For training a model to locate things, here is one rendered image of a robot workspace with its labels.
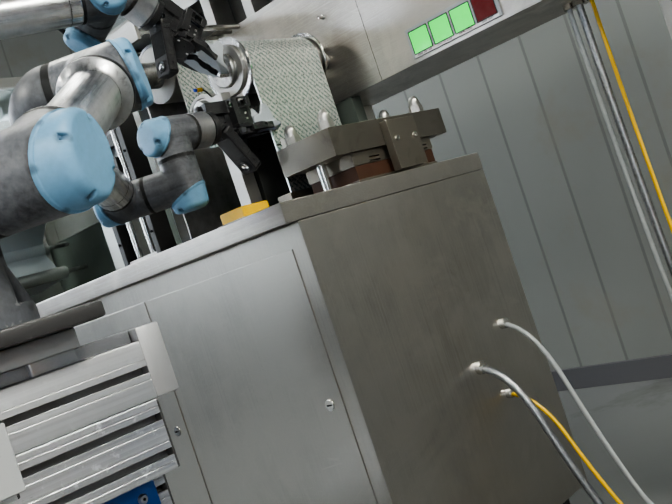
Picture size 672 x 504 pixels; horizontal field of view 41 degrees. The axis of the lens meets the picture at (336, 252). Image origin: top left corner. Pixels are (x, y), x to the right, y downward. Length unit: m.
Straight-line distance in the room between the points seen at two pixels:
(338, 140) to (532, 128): 1.68
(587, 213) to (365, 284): 1.78
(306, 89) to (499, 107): 1.49
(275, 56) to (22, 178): 1.15
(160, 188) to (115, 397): 0.75
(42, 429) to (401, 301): 0.89
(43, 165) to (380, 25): 1.30
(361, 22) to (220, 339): 0.85
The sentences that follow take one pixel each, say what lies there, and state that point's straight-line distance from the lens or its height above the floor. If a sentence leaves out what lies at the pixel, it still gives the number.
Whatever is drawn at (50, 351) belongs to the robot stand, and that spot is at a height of 0.78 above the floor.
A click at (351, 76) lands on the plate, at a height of 1.18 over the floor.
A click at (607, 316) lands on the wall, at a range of 3.46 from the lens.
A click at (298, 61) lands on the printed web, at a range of 2.17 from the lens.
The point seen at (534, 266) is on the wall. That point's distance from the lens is 3.57.
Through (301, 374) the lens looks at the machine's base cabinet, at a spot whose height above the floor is 0.59.
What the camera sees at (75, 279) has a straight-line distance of 2.85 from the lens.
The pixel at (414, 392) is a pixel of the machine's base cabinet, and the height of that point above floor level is 0.48.
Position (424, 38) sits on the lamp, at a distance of 2.13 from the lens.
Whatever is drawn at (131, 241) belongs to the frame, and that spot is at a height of 0.97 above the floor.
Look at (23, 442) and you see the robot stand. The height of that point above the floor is 0.69.
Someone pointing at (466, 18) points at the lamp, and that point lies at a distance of 2.06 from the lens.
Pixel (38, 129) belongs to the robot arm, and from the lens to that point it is 1.06.
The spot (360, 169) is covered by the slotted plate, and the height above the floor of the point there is 0.93.
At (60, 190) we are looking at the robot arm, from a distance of 1.05.
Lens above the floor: 0.78
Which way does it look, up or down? level
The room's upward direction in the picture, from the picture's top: 19 degrees counter-clockwise
